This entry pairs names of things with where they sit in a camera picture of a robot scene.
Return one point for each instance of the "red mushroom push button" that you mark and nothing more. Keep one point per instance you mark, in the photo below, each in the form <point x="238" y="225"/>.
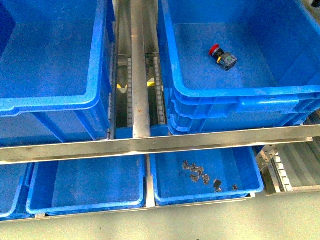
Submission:
<point x="225" y="60"/>

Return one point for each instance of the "steel divider beam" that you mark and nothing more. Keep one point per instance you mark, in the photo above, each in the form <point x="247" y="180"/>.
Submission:
<point x="140" y="97"/>

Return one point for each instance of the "lower blue bin with parts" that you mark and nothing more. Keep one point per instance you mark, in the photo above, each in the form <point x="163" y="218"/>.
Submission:
<point x="232" y="166"/>

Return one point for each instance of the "lower blue bin middle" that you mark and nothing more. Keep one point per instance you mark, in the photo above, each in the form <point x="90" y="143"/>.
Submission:
<point x="88" y="185"/>

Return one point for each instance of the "blue empty middle bin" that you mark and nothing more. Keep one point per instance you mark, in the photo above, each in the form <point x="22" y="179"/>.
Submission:
<point x="56" y="58"/>

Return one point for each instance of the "blue target bin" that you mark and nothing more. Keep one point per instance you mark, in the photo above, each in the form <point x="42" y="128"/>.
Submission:
<point x="275" y="82"/>

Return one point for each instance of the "lower blue bin left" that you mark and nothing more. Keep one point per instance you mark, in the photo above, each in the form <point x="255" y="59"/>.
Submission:
<point x="15" y="180"/>

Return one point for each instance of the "steel front shelf rail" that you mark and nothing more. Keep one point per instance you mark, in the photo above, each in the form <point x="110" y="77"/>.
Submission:
<point x="155" y="145"/>

